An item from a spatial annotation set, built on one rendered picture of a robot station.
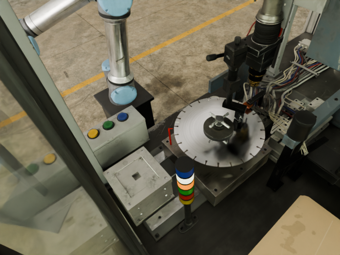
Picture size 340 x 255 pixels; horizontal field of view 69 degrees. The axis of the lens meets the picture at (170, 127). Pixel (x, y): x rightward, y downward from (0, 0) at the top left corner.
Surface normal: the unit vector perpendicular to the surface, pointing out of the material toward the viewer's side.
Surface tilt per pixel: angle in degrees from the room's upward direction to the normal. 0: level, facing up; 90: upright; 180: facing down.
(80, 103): 0
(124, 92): 98
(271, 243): 0
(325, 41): 90
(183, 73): 0
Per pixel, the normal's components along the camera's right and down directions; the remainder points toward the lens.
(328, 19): -0.79, 0.51
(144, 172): -0.08, -0.64
